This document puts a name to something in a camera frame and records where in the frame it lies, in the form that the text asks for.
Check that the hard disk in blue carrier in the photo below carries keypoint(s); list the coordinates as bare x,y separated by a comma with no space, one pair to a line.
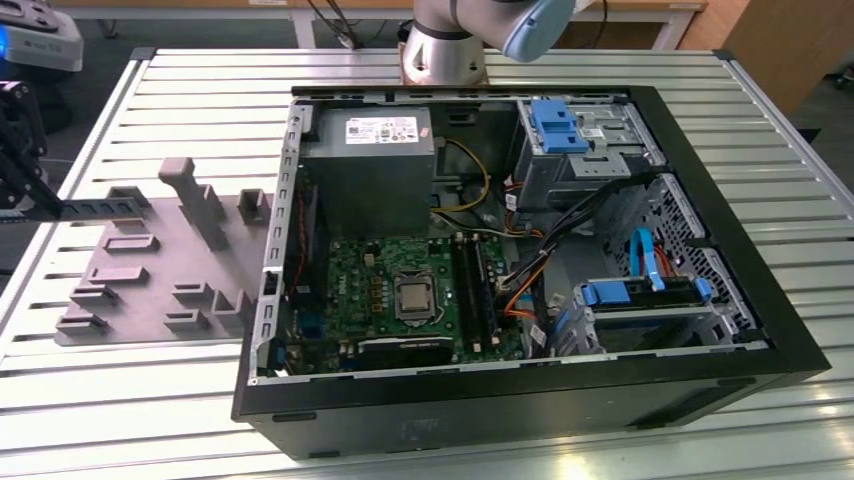
607,294

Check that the installed RAM stick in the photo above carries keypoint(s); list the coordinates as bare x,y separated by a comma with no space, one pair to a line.
486,295

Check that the wooden cabinet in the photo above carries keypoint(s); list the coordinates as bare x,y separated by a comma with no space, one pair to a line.
787,40

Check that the grey power supply unit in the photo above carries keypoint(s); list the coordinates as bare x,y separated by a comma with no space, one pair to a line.
367,190

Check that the silver disk bay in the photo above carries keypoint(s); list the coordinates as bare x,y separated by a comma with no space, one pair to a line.
654,313

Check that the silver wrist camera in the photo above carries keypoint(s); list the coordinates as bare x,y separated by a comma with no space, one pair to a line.
49,47

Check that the black RAM slot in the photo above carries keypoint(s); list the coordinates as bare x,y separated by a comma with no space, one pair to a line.
464,290

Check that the white framed wooden desk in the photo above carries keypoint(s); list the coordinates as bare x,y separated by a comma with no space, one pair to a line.
667,6

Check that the silver CPU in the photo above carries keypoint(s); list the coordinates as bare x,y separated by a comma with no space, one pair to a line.
414,297

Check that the green motherboard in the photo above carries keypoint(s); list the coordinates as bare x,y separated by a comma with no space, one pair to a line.
354,265

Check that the grey parts rack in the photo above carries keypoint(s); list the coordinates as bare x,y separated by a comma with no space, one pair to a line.
167,240

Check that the blue drive cage clip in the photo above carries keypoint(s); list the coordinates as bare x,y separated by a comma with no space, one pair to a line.
556,130

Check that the silver drive cage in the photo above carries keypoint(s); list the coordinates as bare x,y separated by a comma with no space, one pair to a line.
600,170

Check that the black mesh waste basket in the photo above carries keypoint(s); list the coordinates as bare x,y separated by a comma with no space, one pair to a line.
56,110

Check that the black PC case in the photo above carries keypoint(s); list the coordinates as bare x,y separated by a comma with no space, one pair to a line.
534,415

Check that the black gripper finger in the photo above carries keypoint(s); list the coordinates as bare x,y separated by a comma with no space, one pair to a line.
13,210
23,130

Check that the black graphics card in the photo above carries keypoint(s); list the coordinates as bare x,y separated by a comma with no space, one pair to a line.
403,350

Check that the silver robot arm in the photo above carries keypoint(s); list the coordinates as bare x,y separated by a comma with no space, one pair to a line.
440,55

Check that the blue expansion slot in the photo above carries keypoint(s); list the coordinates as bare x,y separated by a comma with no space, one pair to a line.
310,325

